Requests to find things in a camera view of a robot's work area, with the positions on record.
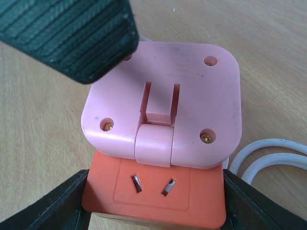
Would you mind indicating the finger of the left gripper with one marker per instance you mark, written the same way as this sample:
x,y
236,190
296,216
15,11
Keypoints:
x,y
82,39

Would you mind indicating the pink square plug adapter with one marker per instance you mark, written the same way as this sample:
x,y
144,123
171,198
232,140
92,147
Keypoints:
x,y
169,104

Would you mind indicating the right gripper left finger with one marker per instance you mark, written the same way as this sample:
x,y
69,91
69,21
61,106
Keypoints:
x,y
60,209

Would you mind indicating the orange cube socket adapter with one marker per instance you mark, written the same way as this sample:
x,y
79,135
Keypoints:
x,y
179,195

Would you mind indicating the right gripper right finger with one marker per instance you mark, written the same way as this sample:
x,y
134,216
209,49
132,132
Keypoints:
x,y
249,209

